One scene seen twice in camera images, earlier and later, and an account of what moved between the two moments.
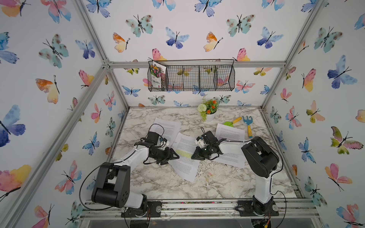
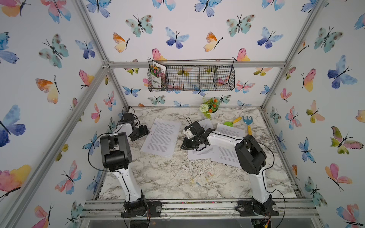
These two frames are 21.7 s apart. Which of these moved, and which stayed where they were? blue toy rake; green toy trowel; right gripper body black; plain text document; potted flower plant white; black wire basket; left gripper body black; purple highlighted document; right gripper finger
Moved: left gripper body black; right gripper finger; right gripper body black
Stayed: purple highlighted document; blue toy rake; potted flower plant white; plain text document; green toy trowel; black wire basket
